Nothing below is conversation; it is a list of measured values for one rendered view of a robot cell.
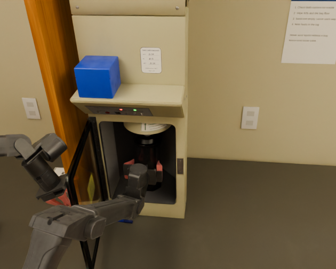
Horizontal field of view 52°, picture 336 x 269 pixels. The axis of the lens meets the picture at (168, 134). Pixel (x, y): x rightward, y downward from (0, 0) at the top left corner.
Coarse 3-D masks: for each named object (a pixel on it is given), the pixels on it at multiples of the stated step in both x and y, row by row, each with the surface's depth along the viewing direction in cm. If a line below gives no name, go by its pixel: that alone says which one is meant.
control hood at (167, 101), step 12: (132, 84) 104; (144, 84) 104; (72, 96) 98; (120, 96) 98; (132, 96) 97; (144, 96) 97; (156, 96) 97; (168, 96) 97; (180, 96) 97; (84, 108) 104; (156, 108) 98; (168, 108) 97; (180, 108) 96
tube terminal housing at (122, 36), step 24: (96, 24) 96; (120, 24) 95; (144, 24) 94; (168, 24) 94; (96, 48) 100; (120, 48) 99; (168, 48) 97; (120, 72) 103; (168, 72) 101; (120, 120) 113; (144, 120) 111; (168, 120) 110; (168, 216) 134
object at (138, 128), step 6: (126, 126) 119; (132, 126) 117; (138, 126) 116; (144, 126) 115; (150, 126) 116; (156, 126) 116; (162, 126) 117; (168, 126) 119; (138, 132) 116; (144, 132) 116; (150, 132) 116; (156, 132) 116
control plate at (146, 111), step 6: (90, 108) 103; (96, 108) 102; (102, 108) 102; (108, 108) 101; (114, 108) 101; (120, 108) 100; (126, 108) 100; (132, 108) 99; (138, 108) 99; (144, 108) 98; (114, 114) 108; (120, 114) 107; (132, 114) 106; (138, 114) 105; (144, 114) 105; (150, 114) 104
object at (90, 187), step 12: (84, 132) 104; (84, 156) 103; (84, 168) 103; (96, 168) 119; (84, 180) 103; (96, 180) 118; (84, 192) 102; (96, 192) 118; (72, 204) 91; (84, 204) 102; (96, 240) 117; (84, 252) 102
